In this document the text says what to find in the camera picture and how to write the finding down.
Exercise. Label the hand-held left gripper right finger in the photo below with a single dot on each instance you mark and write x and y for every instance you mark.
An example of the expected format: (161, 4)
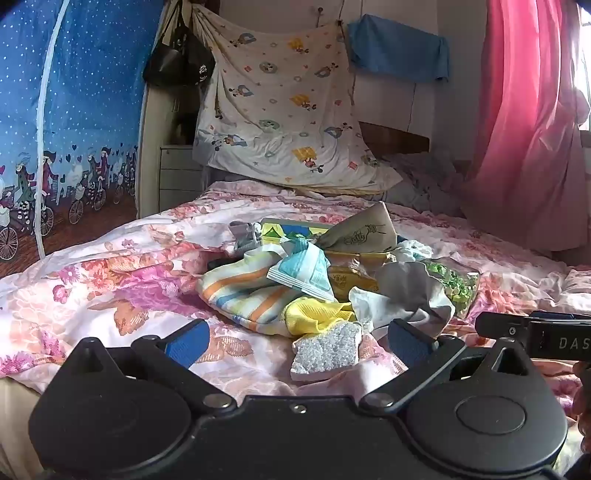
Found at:
(408, 345)

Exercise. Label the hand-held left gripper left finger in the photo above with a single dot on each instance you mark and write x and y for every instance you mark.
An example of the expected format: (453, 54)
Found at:
(187, 344)

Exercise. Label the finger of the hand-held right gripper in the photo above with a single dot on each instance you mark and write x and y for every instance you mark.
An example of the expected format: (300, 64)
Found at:
(503, 326)

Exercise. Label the grey cloth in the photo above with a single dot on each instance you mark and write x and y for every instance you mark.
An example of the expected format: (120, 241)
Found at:
(406, 286)

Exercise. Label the striped towel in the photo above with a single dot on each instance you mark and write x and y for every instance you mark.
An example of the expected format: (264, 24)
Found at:
(240, 286)

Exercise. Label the white foam block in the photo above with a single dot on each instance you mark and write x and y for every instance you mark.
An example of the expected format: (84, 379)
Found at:
(323, 353)

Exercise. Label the yellow cloth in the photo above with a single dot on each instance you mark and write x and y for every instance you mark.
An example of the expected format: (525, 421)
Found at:
(314, 314)

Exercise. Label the white teal packet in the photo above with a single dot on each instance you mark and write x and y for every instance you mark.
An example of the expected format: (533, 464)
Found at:
(304, 272)

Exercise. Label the yellow green box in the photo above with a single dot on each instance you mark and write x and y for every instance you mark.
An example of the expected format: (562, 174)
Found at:
(281, 230)

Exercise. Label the person's right hand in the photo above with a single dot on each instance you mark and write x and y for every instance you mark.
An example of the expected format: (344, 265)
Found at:
(584, 415)

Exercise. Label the jar of green paper stars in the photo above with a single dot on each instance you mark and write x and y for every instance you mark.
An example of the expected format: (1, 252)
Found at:
(455, 284)

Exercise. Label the golden snack bag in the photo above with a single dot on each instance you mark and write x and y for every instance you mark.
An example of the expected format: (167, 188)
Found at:
(346, 282)

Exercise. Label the white blue cloth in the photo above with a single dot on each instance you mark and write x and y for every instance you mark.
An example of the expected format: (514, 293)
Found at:
(415, 250)

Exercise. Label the floral bedsheet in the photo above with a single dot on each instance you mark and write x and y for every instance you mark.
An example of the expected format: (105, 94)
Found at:
(115, 277)

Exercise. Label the grey small pouch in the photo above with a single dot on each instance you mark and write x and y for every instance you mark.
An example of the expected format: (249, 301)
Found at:
(244, 235)

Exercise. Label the grey crumpled blanket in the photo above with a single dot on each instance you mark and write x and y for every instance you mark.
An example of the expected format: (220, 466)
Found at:
(429, 180)

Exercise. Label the white drawer cabinet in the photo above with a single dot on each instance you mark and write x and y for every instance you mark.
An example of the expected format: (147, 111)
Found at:
(180, 180)

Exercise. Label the beige wooden panel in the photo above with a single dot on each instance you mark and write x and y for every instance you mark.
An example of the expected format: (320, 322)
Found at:
(147, 152)

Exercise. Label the brown wooden headboard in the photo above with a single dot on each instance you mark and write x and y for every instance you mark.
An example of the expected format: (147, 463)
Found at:
(397, 138)

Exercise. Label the pink curtain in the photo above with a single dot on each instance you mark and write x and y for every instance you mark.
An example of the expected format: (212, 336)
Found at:
(521, 115)

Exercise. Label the white curved pole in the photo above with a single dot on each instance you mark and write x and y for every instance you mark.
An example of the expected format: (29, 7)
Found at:
(40, 184)

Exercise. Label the cartoon printed pillow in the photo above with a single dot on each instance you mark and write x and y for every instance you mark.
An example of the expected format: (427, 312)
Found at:
(286, 115)

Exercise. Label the blue printed curtain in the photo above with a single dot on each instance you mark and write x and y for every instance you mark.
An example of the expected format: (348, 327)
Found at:
(83, 92)

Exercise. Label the black printed bag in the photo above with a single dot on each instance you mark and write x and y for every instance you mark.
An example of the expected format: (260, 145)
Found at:
(199, 64)

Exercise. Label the black handbag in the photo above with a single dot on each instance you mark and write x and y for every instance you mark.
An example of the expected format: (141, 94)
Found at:
(164, 60)

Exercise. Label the blue hanging cloth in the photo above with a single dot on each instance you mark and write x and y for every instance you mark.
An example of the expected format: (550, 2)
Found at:
(397, 46)

